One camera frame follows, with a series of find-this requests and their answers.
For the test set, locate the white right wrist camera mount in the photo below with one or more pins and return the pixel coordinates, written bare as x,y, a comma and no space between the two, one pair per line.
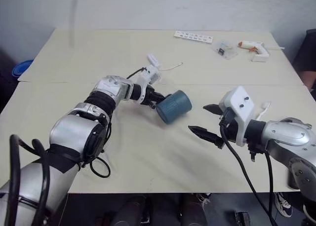
240,105

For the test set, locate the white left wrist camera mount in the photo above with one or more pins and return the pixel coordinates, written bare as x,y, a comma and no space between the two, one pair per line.
148,74

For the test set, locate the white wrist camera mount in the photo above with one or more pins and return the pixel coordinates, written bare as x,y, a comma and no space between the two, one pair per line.
240,105
148,74

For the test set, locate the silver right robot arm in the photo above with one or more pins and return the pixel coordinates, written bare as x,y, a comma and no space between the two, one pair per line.
284,134

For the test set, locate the white power strip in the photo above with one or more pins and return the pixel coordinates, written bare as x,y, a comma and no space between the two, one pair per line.
193,37

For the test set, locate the clear plastic bag with parts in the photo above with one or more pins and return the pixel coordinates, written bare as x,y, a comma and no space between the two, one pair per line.
225,49

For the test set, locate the blue-grey ribbed mug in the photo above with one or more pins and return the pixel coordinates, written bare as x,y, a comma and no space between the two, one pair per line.
174,106

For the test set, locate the white and dark sneaker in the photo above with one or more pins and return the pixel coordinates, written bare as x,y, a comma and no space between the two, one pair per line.
282,203
203,197

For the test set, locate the blue plastic basin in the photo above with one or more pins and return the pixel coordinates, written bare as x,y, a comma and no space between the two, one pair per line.
21,69

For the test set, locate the white toothbrush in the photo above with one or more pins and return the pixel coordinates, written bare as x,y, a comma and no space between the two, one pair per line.
264,107

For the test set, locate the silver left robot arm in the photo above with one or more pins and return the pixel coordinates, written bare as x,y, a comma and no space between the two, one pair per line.
74,129

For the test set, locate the person in dark clothes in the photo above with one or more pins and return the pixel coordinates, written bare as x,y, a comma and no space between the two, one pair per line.
306,63

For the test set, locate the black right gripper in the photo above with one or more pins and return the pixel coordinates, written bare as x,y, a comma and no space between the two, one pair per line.
230,127

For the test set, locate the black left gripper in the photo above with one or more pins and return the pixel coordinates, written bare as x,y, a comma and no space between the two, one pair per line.
149,95

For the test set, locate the white and orange glue gun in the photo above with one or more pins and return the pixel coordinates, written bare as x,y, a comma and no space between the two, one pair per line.
258,49

